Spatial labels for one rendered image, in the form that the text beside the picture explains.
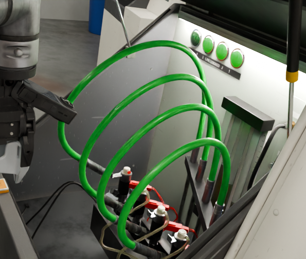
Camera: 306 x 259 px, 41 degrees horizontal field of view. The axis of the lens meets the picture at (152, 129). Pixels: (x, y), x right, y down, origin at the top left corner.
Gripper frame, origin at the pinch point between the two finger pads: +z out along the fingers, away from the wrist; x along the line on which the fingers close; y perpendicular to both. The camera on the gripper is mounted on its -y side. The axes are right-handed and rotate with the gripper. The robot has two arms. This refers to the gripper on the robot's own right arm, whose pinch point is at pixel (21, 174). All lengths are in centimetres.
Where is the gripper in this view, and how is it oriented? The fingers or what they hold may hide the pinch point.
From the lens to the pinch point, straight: 73.7
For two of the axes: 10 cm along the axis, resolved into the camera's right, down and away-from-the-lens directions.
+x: 4.9, 4.6, -7.4
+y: -8.5, 0.9, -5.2
